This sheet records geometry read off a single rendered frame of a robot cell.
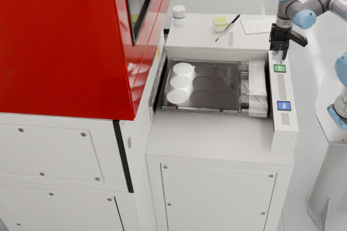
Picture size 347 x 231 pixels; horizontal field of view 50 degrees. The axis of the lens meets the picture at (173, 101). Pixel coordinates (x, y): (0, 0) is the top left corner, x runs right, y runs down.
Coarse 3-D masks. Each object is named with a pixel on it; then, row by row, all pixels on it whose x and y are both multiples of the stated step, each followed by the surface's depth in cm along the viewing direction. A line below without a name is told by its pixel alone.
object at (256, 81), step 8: (248, 72) 189; (256, 72) 188; (264, 72) 188; (248, 80) 185; (256, 80) 184; (264, 80) 183; (248, 88) 182; (256, 88) 179; (264, 88) 179; (248, 96) 178; (256, 112) 167; (264, 112) 167
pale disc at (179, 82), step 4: (176, 76) 186; (180, 76) 186; (184, 76) 186; (172, 80) 184; (176, 80) 184; (180, 80) 183; (184, 80) 183; (188, 80) 183; (172, 84) 182; (176, 84) 181; (180, 84) 181; (184, 84) 181; (188, 84) 181; (180, 88) 179
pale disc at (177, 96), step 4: (172, 92) 177; (176, 92) 177; (180, 92) 177; (184, 92) 177; (168, 96) 175; (172, 96) 175; (176, 96) 175; (180, 96) 175; (184, 96) 174; (168, 100) 173; (172, 100) 173; (176, 100) 173; (180, 100) 173; (184, 100) 173
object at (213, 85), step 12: (192, 72) 188; (204, 72) 187; (216, 72) 187; (228, 72) 186; (168, 84) 182; (192, 84) 181; (204, 84) 180; (216, 84) 180; (228, 84) 180; (192, 96) 174; (204, 96) 174; (216, 96) 173; (228, 96) 173; (216, 108) 168; (228, 108) 167
